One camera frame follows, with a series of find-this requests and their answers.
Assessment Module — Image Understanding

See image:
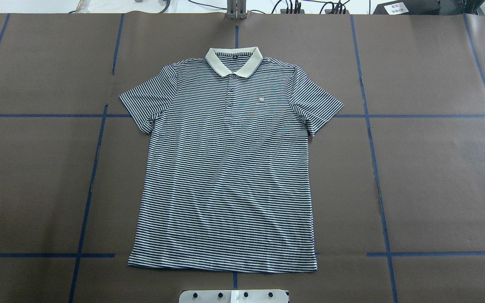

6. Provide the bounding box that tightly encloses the navy white striped polo shirt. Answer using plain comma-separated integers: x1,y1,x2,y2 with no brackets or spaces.
119,47,343,274

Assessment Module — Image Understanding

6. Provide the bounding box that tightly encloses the brown paper table cover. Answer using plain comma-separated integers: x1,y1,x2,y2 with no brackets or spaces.
0,12,485,303

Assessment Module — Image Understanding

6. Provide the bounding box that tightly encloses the black box with white label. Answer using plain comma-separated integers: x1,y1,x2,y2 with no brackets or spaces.
371,0,441,16

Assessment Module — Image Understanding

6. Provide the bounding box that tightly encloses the aluminium frame post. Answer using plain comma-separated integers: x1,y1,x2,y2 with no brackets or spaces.
227,0,248,20

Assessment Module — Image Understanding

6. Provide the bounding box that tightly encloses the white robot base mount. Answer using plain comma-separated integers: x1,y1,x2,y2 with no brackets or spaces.
179,289,290,303

